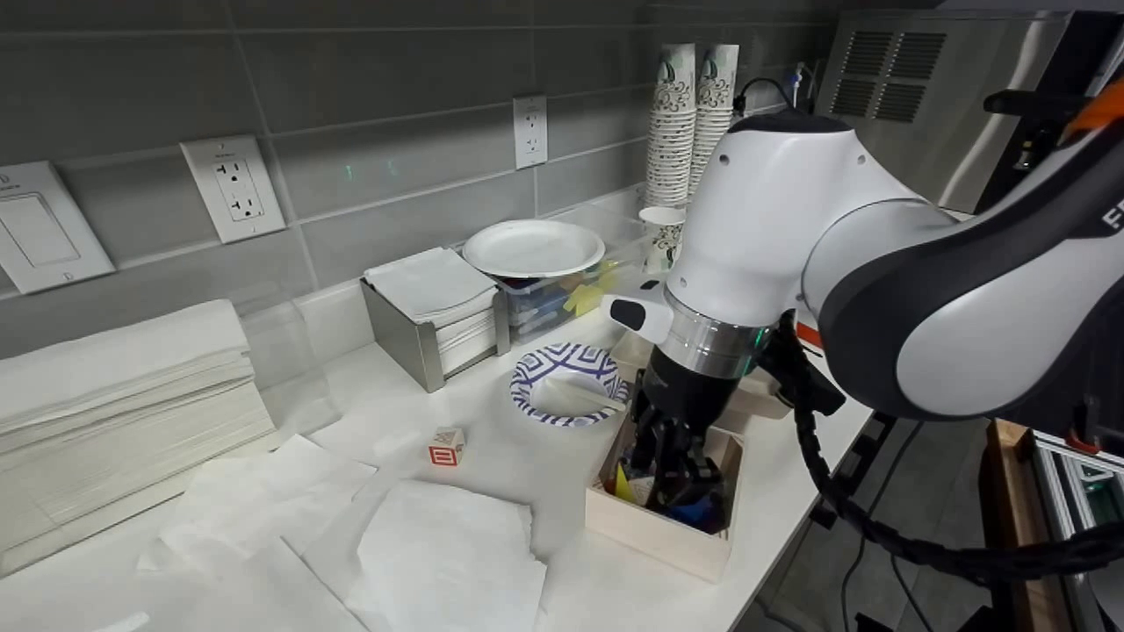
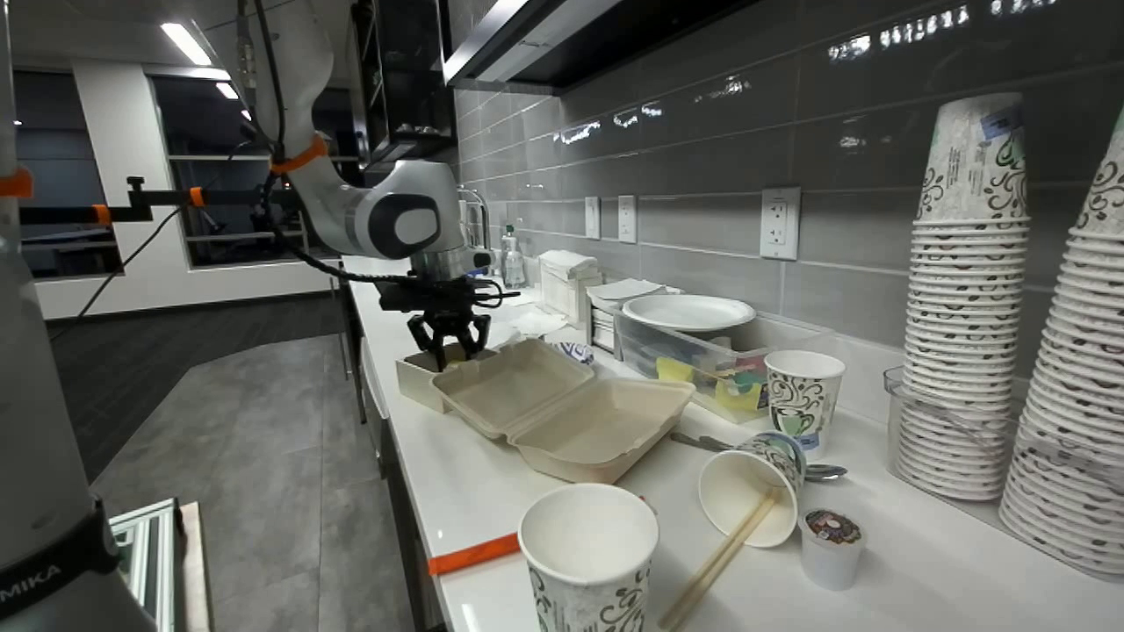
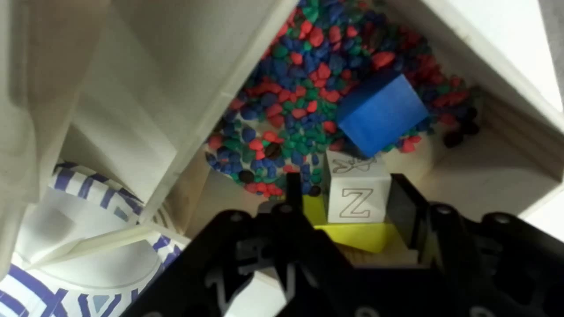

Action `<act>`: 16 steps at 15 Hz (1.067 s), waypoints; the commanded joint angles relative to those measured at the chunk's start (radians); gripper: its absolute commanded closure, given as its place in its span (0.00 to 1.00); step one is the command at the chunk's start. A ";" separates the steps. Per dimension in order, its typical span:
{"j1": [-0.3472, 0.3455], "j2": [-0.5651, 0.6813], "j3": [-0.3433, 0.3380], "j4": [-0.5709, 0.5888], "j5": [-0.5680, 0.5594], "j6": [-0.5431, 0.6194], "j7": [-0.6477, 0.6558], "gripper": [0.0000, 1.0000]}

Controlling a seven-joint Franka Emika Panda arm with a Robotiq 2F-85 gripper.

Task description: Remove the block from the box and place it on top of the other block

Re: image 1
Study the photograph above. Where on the tan open box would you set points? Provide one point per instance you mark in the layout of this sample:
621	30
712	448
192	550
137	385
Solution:
656	530

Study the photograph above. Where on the plain white plate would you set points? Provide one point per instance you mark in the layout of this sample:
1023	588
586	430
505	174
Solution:
532	246

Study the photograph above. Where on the grey door with window panes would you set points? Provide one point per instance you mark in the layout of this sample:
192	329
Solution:
891	71

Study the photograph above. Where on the white wall outlet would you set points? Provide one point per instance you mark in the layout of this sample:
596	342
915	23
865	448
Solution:
532	131
233	188

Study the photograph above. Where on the small yellow object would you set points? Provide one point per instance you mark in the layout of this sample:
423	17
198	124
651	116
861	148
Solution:
624	481

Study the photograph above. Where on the metal framed cart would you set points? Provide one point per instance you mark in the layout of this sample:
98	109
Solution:
1013	526

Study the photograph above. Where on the clear plastic container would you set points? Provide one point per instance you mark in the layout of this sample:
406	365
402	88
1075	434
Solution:
539	304

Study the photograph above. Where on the white light switch plate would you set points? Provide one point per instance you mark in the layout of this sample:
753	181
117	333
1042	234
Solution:
39	230

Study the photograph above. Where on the white wooden block red pictures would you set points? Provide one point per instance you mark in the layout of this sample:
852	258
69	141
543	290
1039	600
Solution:
447	452

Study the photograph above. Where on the metal napkin holder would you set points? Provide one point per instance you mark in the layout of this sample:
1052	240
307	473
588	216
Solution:
406	339

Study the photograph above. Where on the white napkin stack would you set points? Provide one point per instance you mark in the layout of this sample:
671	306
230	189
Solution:
433	285

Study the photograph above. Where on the patterned paper cup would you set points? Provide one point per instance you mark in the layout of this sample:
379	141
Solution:
663	240

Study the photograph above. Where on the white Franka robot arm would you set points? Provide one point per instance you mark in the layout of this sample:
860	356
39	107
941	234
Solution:
773	221

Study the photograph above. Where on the tall stack of paper cups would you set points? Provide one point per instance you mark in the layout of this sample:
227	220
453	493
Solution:
719	107
671	127

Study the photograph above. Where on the black stand with orange clamps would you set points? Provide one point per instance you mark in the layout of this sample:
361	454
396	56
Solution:
1049	107

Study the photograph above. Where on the small blue object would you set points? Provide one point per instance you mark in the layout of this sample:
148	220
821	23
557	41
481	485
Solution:
705	511

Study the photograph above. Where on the white paper sheet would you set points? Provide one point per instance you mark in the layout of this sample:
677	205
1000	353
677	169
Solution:
450	557
233	550

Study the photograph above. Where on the folded paper towel stack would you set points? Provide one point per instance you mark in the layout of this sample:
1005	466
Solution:
117	423

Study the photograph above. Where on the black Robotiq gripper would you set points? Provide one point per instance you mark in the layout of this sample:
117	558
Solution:
691	392

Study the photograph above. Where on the blue patterned paper plate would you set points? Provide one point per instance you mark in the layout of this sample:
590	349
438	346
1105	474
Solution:
566	374

